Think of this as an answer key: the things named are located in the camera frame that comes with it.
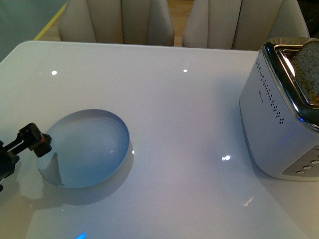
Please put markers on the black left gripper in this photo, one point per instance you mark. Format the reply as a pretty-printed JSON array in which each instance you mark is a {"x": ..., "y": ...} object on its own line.
[{"x": 28, "y": 137}]

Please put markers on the blue round plate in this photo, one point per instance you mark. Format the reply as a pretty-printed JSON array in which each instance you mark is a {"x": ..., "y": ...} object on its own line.
[{"x": 88, "y": 147}]

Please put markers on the brown bread slice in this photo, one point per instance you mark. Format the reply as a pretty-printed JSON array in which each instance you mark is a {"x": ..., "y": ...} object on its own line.
[{"x": 306, "y": 67}]

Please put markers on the beige chair left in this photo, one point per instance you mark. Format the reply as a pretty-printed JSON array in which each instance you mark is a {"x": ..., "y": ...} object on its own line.
[{"x": 142, "y": 22}]

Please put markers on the beige chair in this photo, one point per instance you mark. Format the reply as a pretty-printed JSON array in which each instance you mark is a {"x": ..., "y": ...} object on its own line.
[
  {"x": 242, "y": 24},
  {"x": 142, "y": 22}
]

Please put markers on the beige chair right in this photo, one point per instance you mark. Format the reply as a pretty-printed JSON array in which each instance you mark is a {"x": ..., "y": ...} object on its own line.
[{"x": 242, "y": 24}]

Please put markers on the white chrome two-slot toaster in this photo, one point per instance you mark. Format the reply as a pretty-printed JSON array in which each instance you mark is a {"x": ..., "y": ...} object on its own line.
[{"x": 280, "y": 117}]

